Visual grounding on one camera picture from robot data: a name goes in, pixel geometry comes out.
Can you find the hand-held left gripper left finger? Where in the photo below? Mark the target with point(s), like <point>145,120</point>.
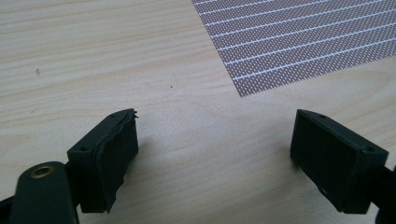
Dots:
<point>106,161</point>

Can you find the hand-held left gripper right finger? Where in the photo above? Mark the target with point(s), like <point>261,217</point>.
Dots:
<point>333,161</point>

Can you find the brown woven striped placemat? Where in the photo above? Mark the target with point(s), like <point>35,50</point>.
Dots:
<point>295,40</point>

